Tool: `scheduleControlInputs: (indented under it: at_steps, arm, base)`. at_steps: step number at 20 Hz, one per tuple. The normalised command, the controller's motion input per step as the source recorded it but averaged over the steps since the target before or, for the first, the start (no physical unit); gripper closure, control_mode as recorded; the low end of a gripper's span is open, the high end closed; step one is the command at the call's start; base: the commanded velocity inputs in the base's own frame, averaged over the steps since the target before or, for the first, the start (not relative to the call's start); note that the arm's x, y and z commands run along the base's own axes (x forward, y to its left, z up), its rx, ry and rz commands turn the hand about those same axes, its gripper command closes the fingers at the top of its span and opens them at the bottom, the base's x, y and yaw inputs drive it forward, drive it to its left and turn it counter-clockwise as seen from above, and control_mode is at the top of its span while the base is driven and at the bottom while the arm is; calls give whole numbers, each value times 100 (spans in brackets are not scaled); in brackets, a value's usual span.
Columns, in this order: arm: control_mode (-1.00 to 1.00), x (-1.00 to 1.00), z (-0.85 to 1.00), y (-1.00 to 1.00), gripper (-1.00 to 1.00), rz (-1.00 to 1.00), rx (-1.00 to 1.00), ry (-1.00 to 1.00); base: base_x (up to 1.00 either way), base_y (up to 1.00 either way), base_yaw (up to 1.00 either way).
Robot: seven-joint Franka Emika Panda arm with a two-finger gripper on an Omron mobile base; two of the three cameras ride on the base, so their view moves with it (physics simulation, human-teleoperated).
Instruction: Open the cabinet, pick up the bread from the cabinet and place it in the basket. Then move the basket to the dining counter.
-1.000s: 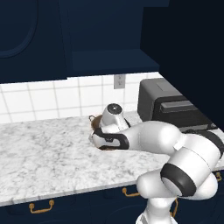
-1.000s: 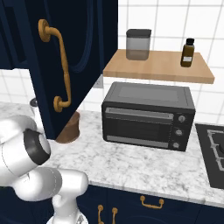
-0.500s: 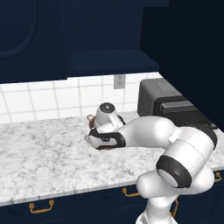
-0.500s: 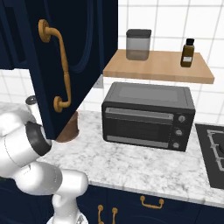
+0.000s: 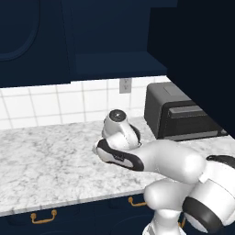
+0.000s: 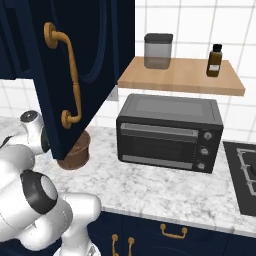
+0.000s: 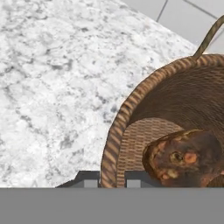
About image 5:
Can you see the navy wall cabinet door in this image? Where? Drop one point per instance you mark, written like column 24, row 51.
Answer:
column 33, row 42

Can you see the grey wall outlet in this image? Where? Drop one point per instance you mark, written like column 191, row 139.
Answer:
column 125, row 85

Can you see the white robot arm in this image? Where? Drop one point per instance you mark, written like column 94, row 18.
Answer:
column 171, row 159

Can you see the tall navy cabinet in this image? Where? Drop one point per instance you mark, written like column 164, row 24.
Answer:
column 202, row 55

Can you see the navy drawer front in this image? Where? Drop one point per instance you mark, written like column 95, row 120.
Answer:
column 67, row 221
column 122, row 217

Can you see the navy wall cabinet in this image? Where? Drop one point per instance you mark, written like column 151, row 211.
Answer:
column 113, row 36

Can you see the black toaster oven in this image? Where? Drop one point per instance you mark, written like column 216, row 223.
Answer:
column 180, row 119

